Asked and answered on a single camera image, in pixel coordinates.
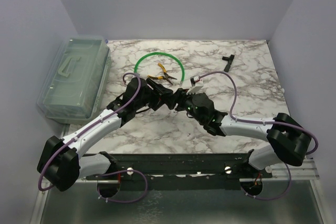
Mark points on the black padlock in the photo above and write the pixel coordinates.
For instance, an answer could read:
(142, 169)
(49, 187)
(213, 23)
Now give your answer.
(170, 101)

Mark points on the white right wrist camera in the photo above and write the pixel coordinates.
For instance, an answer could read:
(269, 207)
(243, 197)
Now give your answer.
(196, 85)

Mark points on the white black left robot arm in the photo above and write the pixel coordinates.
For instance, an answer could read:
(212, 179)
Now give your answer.
(63, 160)

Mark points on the black T-shaped tool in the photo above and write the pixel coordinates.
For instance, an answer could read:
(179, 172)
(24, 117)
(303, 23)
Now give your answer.
(229, 61)

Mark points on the clear plastic storage box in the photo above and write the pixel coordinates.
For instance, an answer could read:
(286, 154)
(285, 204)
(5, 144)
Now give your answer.
(72, 91)

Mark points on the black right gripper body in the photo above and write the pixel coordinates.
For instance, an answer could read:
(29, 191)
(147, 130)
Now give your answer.
(188, 105)

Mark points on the yellow handled pliers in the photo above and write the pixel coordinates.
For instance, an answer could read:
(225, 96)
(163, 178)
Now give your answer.
(165, 75)

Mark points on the green cable lock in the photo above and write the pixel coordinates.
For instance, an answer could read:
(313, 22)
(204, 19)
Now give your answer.
(162, 54)

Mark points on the aluminium rail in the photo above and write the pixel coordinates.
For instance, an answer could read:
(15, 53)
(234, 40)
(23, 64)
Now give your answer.
(307, 171)

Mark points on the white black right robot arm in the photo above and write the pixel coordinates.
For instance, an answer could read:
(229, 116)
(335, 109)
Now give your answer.
(287, 140)

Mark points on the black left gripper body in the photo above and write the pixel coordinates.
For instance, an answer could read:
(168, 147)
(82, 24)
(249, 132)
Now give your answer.
(152, 98)

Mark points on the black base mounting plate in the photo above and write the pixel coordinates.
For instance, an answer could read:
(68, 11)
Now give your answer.
(181, 171)

